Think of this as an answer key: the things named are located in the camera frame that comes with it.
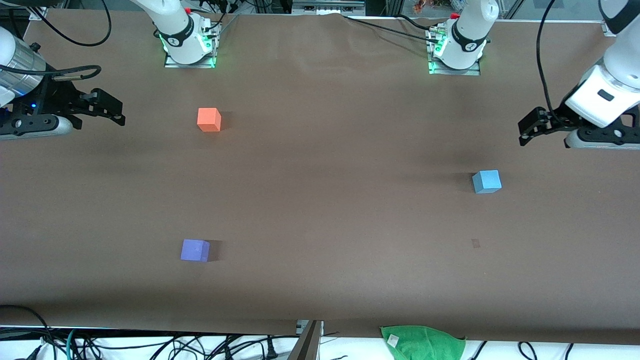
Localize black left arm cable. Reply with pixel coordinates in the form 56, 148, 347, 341
536, 0, 557, 113

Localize blue foam block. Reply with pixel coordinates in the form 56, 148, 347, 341
472, 170, 502, 195

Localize colourful small items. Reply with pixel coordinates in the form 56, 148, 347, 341
412, 0, 452, 14

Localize purple foam block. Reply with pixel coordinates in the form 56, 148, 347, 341
180, 239, 211, 263

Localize orange foam block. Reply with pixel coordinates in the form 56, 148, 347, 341
197, 107, 222, 133

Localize green cloth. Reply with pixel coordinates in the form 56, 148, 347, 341
380, 325, 467, 360

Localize black base power cable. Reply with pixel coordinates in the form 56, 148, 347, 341
342, 14, 442, 40

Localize thick black cable loop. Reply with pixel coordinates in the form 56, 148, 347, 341
0, 304, 57, 360

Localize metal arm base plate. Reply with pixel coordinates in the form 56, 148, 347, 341
426, 25, 491, 77
164, 20, 221, 69

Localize grey metal post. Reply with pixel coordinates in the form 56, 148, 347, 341
287, 320, 324, 360

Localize silver equipment box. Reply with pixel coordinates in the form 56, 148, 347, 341
292, 0, 366, 16

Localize brown table cover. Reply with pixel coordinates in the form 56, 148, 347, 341
0, 9, 640, 346

